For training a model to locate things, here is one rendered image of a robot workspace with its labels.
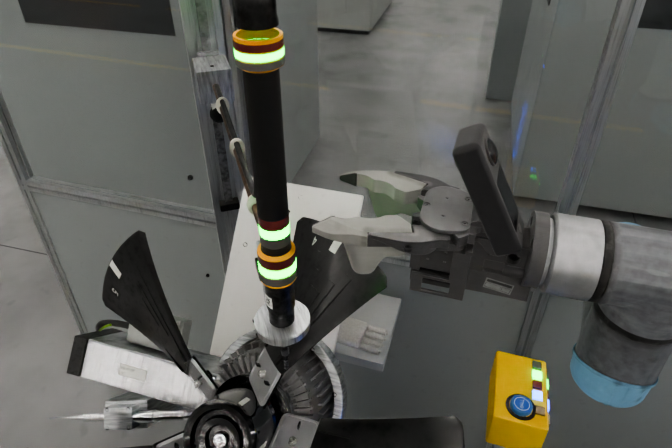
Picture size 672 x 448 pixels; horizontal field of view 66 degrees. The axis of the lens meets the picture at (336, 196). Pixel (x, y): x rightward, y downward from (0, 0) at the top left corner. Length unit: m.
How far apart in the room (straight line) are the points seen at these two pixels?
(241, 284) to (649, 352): 0.78
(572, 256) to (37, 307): 2.83
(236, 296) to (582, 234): 0.78
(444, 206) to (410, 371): 1.37
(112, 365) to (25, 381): 1.65
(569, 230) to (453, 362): 1.30
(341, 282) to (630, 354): 0.40
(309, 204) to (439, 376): 0.93
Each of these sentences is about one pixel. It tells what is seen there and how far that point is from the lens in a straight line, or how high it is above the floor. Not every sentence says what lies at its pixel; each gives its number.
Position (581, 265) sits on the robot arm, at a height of 1.66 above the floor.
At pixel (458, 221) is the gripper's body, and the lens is 0.48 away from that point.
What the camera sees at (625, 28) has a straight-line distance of 1.18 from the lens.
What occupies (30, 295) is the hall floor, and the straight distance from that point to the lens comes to 3.17.
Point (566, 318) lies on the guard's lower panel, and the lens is 1.57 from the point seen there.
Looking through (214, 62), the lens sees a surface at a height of 1.58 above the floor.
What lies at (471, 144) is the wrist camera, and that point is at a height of 1.75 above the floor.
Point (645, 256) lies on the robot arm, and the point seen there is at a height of 1.67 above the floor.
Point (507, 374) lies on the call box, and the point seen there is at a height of 1.07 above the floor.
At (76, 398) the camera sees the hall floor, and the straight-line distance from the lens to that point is 2.60.
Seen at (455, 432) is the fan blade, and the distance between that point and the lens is 0.88.
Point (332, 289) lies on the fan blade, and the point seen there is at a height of 1.40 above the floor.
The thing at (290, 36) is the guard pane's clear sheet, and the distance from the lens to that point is 1.27.
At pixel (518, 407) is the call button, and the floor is 1.08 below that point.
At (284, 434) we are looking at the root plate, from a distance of 0.90.
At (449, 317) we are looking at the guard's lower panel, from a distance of 1.61.
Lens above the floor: 1.95
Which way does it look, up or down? 34 degrees down
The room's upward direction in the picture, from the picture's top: straight up
